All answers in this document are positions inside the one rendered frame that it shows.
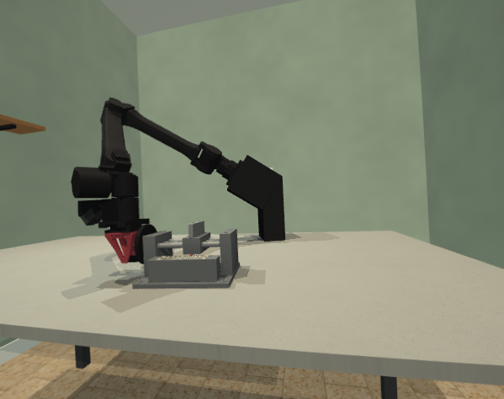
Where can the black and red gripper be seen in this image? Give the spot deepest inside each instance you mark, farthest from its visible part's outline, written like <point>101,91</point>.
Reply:
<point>129,221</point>

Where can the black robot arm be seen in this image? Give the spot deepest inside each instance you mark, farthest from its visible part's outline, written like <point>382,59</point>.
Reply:
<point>99,185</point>

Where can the grey bench vise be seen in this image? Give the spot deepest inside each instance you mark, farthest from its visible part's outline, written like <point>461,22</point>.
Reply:
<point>164,271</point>

